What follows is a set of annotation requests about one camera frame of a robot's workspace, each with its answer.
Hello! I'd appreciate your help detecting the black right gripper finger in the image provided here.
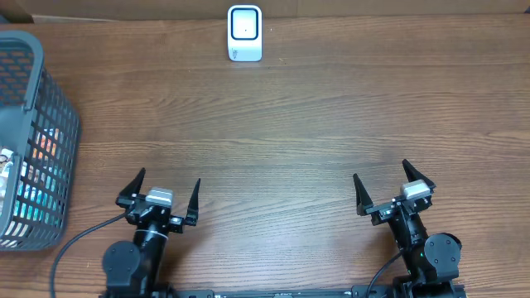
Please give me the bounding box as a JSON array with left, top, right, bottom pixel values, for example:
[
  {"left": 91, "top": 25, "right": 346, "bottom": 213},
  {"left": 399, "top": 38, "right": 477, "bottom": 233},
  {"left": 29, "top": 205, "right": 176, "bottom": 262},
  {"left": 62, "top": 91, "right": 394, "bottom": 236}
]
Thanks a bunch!
[
  {"left": 353, "top": 173, "right": 373, "bottom": 216},
  {"left": 402, "top": 159, "right": 436, "bottom": 190}
]

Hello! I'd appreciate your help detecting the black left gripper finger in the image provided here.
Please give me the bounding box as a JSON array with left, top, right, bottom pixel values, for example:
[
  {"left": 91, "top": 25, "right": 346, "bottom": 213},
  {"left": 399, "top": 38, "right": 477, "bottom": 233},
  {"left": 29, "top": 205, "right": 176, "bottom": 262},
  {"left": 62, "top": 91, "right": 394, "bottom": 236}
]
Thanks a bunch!
[
  {"left": 186, "top": 179, "right": 201, "bottom": 219},
  {"left": 118, "top": 167, "right": 146, "bottom": 197}
]

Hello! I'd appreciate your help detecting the teal tissue pack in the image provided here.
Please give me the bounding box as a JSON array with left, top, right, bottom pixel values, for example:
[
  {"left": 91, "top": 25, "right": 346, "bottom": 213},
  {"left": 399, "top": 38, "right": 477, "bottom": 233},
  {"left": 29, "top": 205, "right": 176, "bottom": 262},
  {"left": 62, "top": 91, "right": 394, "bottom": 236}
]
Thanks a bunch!
[{"left": 14, "top": 162, "right": 66, "bottom": 228}]

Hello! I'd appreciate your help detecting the orange tissue pack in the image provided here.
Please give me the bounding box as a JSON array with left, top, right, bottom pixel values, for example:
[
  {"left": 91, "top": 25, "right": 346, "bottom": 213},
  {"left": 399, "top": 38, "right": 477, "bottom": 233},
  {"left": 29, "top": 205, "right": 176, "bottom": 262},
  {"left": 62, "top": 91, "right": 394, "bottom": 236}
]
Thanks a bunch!
[{"left": 32, "top": 128, "right": 60, "bottom": 160}]

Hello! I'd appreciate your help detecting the brown snack bag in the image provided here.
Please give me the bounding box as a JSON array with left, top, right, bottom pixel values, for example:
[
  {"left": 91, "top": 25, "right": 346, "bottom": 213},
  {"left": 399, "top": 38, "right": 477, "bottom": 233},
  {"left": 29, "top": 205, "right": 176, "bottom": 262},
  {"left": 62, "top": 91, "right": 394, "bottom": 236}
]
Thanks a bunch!
[{"left": 0, "top": 147, "right": 13, "bottom": 211}]

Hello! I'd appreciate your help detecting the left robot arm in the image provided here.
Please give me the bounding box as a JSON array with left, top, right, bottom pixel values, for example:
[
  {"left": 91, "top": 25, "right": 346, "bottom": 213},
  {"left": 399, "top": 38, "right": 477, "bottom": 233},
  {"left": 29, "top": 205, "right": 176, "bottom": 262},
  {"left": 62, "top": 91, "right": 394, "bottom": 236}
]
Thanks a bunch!
[{"left": 102, "top": 168, "right": 200, "bottom": 297}]

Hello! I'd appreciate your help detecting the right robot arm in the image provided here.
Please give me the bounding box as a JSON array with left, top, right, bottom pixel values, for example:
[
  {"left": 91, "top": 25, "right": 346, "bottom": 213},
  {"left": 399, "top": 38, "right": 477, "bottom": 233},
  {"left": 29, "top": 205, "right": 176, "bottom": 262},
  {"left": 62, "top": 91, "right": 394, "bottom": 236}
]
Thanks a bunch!
[{"left": 351, "top": 159, "right": 467, "bottom": 298}]

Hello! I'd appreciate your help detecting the white barcode scanner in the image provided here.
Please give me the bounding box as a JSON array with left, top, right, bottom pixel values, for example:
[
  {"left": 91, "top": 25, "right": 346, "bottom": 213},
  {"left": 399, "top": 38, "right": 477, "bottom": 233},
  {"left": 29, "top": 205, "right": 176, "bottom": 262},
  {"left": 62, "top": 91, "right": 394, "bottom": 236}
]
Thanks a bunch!
[{"left": 227, "top": 4, "right": 263, "bottom": 62}]

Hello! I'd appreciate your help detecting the grey plastic mesh basket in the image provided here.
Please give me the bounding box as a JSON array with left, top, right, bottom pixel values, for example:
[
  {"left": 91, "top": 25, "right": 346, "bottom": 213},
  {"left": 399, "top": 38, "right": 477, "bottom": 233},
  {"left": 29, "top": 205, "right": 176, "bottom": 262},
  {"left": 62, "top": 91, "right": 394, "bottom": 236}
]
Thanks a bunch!
[{"left": 1, "top": 31, "right": 82, "bottom": 252}]

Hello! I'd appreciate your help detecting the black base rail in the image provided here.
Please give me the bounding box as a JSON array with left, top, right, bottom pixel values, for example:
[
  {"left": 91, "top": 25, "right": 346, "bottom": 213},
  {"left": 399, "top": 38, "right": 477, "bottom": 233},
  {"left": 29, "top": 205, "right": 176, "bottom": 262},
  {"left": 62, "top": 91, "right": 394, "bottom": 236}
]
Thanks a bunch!
[{"left": 173, "top": 284, "right": 398, "bottom": 298}]

